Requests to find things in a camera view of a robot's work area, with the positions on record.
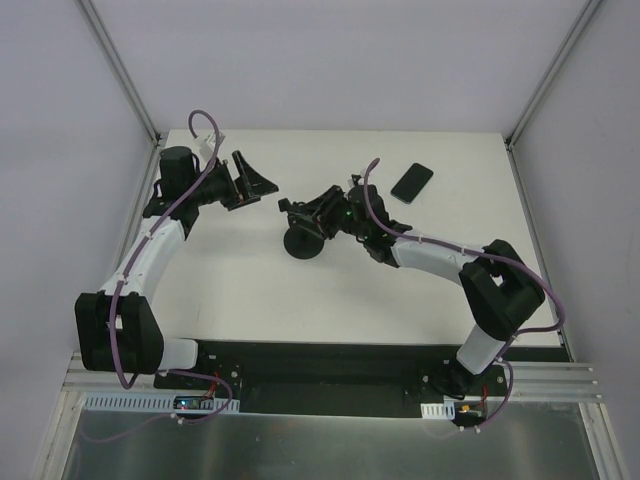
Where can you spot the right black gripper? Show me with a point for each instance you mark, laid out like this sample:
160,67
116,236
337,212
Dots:
308,216

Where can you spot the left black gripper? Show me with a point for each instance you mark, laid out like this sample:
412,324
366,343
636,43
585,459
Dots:
238,181

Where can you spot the black phone stand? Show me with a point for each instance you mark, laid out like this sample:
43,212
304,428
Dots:
302,239

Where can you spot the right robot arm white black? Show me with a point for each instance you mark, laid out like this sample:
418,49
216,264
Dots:
501,296

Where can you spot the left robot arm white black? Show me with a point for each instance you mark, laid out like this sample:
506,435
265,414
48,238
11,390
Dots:
117,329

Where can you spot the black smartphone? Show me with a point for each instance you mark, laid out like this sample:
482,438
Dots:
411,183

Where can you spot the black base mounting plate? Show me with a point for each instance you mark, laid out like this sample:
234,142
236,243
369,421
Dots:
349,380

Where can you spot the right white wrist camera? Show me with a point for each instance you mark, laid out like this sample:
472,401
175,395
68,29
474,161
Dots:
355,181

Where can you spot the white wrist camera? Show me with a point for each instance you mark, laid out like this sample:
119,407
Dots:
355,181
207,144

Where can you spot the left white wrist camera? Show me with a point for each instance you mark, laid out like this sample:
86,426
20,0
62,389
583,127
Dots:
207,144

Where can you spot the left aluminium corner post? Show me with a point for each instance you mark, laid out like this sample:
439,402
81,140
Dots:
109,50

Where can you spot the aluminium corner post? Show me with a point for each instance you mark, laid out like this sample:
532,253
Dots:
578,29
109,50

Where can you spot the right aluminium corner post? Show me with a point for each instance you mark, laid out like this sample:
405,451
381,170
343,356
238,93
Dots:
578,29

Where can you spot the right white cable duct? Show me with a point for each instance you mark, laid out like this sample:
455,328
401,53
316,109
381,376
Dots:
438,411

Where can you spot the white cable duct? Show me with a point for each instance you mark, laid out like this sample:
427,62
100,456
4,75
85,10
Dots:
438,411
159,403

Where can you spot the left white cable duct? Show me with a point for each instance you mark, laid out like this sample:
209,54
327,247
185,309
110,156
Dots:
159,403

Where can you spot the aluminium frame rail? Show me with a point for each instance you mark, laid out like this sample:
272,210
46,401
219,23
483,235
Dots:
539,382

